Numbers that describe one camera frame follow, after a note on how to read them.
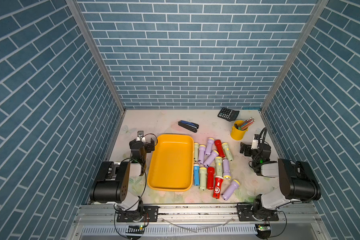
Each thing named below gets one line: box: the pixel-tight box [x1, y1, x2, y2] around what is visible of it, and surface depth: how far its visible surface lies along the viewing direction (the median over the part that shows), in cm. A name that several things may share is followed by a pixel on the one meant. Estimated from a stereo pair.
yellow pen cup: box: [230, 116, 254, 141], surface depth 98 cm
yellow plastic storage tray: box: [147, 134, 194, 192], surface depth 89 cm
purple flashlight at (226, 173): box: [222, 158, 232, 181], surface depth 88 cm
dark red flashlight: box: [214, 139, 226, 158], surface depth 98 cm
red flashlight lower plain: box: [207, 166, 215, 190], surface depth 86 cm
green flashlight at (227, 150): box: [222, 142, 234, 162], surface depth 96 cm
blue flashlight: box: [193, 163, 200, 186], surface depth 84 cm
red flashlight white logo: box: [212, 175, 224, 199], surface depth 82 cm
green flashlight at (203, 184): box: [199, 167, 208, 191], surface depth 84 cm
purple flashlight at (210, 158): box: [203, 150, 219, 168], surface depth 93 cm
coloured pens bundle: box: [238, 116, 255, 131], surface depth 96 cm
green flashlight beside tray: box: [194, 142, 199, 162], surface depth 95 cm
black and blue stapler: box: [178, 120, 199, 133], surface depth 111 cm
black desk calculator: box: [217, 107, 240, 122], surface depth 118 cm
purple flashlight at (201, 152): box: [197, 144, 206, 165], surface depth 95 cm
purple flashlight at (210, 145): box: [205, 137, 215, 156], surface depth 98 cm
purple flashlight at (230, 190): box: [221, 179, 241, 201], surface depth 82 cm
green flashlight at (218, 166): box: [215, 156, 223, 177], surface depth 89 cm
